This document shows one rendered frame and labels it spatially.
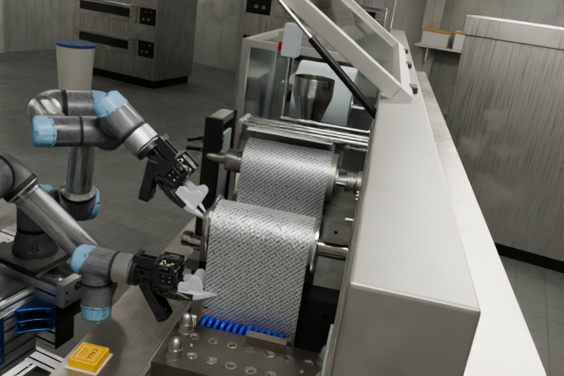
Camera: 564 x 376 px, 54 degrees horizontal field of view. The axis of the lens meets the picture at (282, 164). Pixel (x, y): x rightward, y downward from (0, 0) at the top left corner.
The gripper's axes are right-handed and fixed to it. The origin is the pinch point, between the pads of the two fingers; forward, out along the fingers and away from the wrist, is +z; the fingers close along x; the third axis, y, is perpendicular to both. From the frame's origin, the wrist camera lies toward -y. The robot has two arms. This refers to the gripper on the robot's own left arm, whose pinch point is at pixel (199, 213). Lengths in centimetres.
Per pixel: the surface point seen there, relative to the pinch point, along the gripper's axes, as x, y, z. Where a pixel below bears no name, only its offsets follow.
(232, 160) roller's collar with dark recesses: 22.6, 6.4, -3.8
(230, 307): -5.5, -8.0, 21.8
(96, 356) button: -15.4, -37.7, 9.0
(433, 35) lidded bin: 846, 81, 80
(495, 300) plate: -45, 50, 34
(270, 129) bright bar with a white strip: 24.4, 20.2, -3.1
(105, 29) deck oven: 711, -287, -273
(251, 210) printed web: -0.8, 11.3, 7.4
